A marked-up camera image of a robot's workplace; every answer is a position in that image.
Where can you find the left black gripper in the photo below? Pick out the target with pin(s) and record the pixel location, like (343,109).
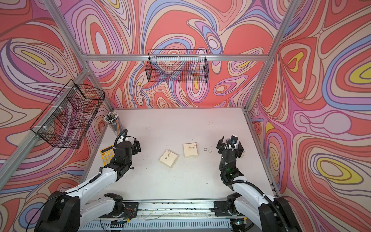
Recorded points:
(133,147)

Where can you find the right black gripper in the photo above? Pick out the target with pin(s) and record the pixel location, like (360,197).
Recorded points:
(221,146)

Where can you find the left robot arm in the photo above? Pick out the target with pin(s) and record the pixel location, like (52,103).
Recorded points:
(71,210)

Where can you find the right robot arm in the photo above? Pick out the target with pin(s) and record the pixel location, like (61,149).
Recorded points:
(268,213)

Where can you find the yellow calculator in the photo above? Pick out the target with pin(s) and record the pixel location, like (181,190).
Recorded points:
(107,154)

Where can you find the metal pen cup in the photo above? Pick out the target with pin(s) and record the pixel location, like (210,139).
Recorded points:
(112,119)

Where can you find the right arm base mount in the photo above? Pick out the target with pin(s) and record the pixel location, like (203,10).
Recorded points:
(224,209)

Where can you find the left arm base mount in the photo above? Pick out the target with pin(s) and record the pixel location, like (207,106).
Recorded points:
(129,211)

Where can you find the black wire basket left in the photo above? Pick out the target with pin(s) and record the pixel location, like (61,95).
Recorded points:
(72,117)

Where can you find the black wire basket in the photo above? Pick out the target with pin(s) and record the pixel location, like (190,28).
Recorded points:
(177,65)
(72,117)

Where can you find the black wire basket back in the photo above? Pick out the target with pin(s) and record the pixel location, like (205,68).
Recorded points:
(177,65)

